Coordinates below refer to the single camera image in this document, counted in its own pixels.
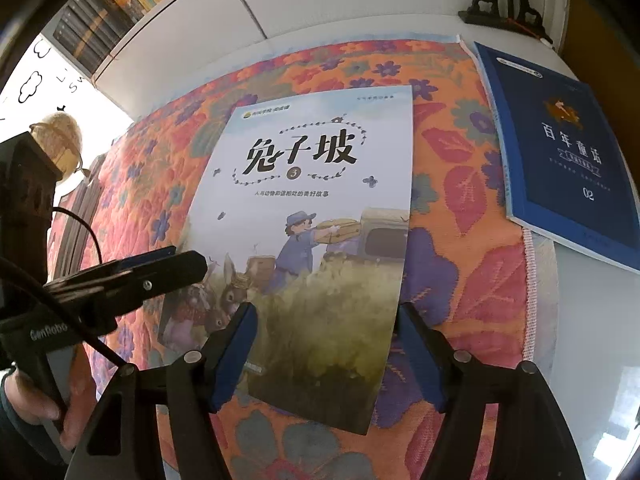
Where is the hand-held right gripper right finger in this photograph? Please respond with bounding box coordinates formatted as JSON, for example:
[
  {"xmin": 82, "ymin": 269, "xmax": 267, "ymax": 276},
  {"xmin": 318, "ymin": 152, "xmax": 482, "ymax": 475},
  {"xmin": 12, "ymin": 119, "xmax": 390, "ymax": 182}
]
[{"xmin": 396, "ymin": 301, "xmax": 591, "ymax": 480}]

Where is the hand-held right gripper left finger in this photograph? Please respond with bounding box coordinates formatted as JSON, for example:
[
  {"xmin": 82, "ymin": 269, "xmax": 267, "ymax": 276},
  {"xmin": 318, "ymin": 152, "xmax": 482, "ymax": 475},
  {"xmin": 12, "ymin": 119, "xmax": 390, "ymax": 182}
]
[{"xmin": 65, "ymin": 301, "xmax": 259, "ymax": 480}]

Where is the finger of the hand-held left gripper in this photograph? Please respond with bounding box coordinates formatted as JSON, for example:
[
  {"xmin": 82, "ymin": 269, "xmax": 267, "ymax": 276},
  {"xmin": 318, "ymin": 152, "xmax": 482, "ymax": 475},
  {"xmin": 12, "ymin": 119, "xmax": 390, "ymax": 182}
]
[
  {"xmin": 97, "ymin": 245, "xmax": 177, "ymax": 275},
  {"xmin": 42, "ymin": 251, "xmax": 208, "ymax": 321}
]

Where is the pile of books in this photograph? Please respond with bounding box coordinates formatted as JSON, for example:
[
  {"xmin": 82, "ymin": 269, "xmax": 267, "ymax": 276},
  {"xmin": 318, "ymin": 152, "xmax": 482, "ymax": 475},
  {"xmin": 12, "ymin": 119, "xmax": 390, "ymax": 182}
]
[{"xmin": 50, "ymin": 157, "xmax": 106, "ymax": 281}]

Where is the white rabbit cover book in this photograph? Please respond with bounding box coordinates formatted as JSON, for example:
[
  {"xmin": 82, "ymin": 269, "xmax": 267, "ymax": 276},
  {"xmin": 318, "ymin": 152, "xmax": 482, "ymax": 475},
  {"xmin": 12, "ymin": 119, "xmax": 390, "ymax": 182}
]
[{"xmin": 159, "ymin": 84, "xmax": 415, "ymax": 437}]

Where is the person's left forearm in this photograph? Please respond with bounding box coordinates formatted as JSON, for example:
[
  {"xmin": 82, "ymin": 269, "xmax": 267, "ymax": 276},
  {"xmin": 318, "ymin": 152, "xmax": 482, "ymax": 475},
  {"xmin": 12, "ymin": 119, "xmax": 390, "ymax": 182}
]
[{"xmin": 0, "ymin": 395, "xmax": 71, "ymax": 480}]

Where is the row of dark grey books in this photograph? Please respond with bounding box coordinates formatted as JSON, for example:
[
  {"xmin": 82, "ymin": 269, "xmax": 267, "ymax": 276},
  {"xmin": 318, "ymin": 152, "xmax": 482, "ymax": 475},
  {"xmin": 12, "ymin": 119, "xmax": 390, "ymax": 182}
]
[{"xmin": 50, "ymin": 0, "xmax": 138, "ymax": 78}]

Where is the person's left hand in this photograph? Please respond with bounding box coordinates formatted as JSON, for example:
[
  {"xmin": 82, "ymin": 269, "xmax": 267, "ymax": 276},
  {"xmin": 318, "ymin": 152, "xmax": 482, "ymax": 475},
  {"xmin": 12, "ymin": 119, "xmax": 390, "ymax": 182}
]
[{"xmin": 2, "ymin": 346, "xmax": 99, "ymax": 453}]

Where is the antique style globe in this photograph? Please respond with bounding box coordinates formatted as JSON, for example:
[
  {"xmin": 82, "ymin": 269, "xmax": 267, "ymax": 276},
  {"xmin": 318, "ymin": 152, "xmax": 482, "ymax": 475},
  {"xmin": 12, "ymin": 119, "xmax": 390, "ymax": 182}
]
[{"xmin": 29, "ymin": 112, "xmax": 93, "ymax": 178}]

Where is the floral quilted mat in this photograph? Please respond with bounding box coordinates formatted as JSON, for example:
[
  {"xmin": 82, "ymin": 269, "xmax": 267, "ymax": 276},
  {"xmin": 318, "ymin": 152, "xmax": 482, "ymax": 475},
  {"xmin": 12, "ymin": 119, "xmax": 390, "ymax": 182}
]
[{"xmin": 75, "ymin": 35, "xmax": 540, "ymax": 480}]

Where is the dark blue storybook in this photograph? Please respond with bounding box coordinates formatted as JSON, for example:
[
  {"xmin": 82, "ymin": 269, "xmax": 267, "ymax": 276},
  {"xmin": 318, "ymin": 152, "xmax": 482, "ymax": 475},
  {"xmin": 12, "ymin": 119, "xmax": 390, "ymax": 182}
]
[{"xmin": 472, "ymin": 41, "xmax": 640, "ymax": 276}]

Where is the dark carved ornament stand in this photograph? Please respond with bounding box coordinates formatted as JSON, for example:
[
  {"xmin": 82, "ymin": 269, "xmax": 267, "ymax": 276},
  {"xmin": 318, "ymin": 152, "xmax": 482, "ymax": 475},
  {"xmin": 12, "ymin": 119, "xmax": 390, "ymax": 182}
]
[{"xmin": 457, "ymin": 0, "xmax": 556, "ymax": 46}]

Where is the brown wooden cabinet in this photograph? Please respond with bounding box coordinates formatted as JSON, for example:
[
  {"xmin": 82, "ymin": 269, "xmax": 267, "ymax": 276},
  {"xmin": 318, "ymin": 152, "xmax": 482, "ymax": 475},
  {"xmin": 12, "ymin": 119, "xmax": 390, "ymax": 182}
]
[{"xmin": 560, "ymin": 0, "xmax": 640, "ymax": 126}]

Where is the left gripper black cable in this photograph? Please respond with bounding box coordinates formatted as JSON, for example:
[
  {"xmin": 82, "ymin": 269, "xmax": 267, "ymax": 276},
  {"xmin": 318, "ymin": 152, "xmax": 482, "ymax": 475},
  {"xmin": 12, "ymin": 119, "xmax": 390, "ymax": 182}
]
[{"xmin": 0, "ymin": 206, "xmax": 128, "ymax": 370}]

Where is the cloud outline wall decal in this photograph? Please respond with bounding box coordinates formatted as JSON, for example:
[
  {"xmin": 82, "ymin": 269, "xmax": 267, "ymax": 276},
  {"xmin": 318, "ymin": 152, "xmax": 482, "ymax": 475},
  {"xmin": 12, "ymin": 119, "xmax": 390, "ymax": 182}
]
[{"xmin": 17, "ymin": 70, "xmax": 47, "ymax": 104}]

